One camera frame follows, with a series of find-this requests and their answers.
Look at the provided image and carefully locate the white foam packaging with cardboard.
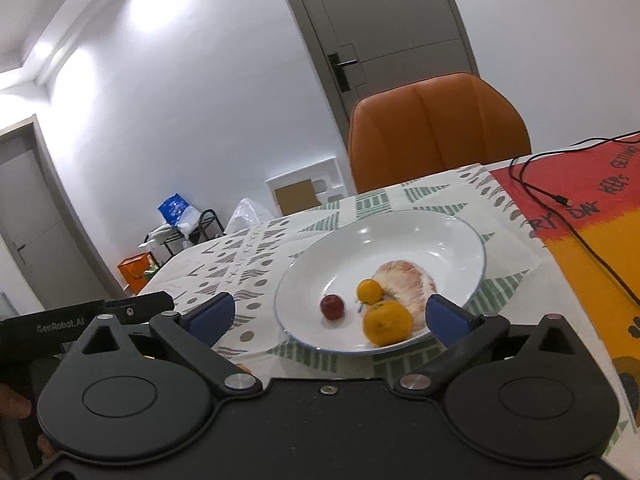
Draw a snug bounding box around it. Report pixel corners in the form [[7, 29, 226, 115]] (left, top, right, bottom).
[[266, 157, 348, 216]]

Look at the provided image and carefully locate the blue plastic bag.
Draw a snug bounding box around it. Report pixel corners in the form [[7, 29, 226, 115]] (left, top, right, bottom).
[[158, 194, 201, 237]]

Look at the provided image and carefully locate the small orange mandarin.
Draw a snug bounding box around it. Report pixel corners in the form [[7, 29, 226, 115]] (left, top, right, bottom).
[[234, 363, 253, 375]]

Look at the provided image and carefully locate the small dark red fruit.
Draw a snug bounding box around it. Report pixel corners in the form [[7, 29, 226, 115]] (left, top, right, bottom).
[[320, 295, 345, 321]]

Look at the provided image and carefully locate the black door lock handle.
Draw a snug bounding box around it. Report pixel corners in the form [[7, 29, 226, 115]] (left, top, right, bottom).
[[328, 53, 358, 93]]

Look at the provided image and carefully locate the patterned white tablecloth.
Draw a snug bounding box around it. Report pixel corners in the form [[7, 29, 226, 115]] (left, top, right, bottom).
[[146, 165, 622, 389]]

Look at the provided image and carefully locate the grey interior door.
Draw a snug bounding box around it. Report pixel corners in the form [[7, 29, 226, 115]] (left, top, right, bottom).
[[1, 116, 125, 314]]

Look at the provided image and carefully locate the black cable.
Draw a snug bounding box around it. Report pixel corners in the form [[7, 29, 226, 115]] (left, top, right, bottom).
[[508, 129, 640, 307]]

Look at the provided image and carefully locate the orange shopping bag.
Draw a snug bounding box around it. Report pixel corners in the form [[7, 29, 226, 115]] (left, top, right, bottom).
[[117, 252, 160, 295]]

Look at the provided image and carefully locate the grey entrance door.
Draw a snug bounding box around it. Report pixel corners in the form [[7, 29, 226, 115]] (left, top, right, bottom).
[[286, 0, 478, 138]]

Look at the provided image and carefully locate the red orange printed mat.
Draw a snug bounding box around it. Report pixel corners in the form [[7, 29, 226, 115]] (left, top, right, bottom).
[[489, 131, 640, 361]]

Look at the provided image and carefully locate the translucent plastic bag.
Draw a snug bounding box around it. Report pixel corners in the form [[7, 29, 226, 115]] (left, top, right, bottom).
[[224, 198, 274, 234]]

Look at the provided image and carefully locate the small yellow mandarin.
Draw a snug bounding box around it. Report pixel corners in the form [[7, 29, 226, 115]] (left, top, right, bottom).
[[356, 278, 385, 306]]

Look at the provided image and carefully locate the white enamel plate blue rim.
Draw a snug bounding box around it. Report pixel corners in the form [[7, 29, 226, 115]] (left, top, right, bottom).
[[274, 210, 487, 356]]

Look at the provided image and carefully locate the large orange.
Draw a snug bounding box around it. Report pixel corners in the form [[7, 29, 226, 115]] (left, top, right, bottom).
[[362, 300, 413, 347]]

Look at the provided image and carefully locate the black metal rack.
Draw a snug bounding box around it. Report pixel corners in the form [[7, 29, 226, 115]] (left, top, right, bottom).
[[139, 209, 224, 261]]

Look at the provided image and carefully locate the peeled pomelo segment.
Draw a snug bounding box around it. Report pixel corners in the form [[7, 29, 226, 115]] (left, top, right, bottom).
[[372, 260, 437, 330]]

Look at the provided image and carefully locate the orange leather chair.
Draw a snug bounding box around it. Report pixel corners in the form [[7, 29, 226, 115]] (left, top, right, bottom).
[[348, 73, 532, 193]]

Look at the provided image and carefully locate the person's left hand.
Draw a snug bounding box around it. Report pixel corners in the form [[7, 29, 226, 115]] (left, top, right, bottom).
[[0, 383, 51, 456]]

